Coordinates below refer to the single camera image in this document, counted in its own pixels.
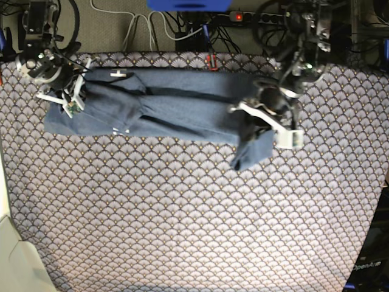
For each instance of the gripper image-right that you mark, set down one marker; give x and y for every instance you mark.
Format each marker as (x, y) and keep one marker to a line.
(276, 100)

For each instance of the fan patterned table cloth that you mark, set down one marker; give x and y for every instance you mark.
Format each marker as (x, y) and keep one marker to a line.
(117, 213)

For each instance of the red black clamp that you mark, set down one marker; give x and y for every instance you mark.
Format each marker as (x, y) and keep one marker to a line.
(212, 62)

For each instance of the black power strip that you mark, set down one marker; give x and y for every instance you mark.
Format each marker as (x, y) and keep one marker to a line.
(271, 19)

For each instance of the black OpenArm base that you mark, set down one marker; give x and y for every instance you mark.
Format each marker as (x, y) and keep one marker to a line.
(370, 272)

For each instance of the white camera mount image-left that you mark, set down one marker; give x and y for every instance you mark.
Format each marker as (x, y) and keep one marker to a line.
(70, 96)

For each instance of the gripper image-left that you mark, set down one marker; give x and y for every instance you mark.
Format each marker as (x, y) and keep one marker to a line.
(49, 67)

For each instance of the blue grey T-shirt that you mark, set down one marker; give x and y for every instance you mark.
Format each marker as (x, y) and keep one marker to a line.
(186, 104)

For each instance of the blue box overhead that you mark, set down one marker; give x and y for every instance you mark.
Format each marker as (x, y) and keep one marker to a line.
(189, 5)

